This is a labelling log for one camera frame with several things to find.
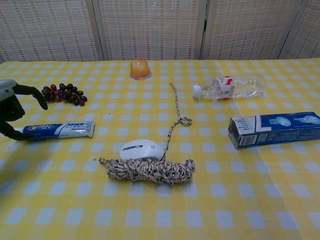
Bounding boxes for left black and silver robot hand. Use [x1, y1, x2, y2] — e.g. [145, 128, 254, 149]
[0, 78, 49, 142]

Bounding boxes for white and blue toothpaste tube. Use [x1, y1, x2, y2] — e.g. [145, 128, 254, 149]
[13, 120, 96, 141]

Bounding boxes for blue toothpaste box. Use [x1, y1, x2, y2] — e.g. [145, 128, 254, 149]
[227, 111, 320, 150]

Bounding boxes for yellow and white checkered tablecloth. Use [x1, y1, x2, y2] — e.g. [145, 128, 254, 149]
[0, 58, 320, 240]

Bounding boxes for bunch of dark red grapes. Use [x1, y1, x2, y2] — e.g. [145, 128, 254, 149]
[41, 83, 89, 107]

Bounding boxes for woven beige screen panel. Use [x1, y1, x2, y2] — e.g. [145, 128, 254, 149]
[0, 0, 105, 63]
[92, 0, 208, 61]
[199, 0, 309, 61]
[278, 0, 320, 60]

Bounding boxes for white computer mouse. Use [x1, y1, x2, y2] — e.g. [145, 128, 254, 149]
[119, 138, 166, 162]

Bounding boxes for orange jelly cup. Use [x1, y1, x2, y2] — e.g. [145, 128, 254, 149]
[128, 57, 153, 81]

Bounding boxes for clear plastic water bottle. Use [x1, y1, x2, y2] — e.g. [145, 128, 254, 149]
[192, 74, 267, 102]

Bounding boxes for speckled beige rope bundle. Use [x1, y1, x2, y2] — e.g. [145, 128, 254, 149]
[98, 82, 196, 186]

